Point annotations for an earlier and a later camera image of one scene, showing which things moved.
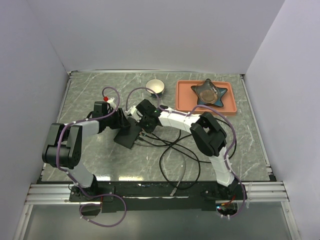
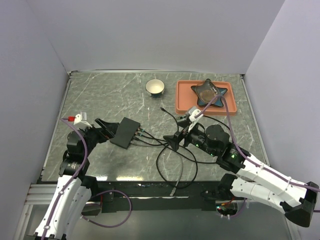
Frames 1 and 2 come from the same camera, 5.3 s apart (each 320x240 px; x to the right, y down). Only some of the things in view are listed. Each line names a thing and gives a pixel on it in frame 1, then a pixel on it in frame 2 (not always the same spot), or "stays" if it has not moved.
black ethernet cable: (195, 153) to (175, 146)
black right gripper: (149, 130) to (174, 139)
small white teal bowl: (156, 85) stays
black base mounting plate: (156, 196) stays
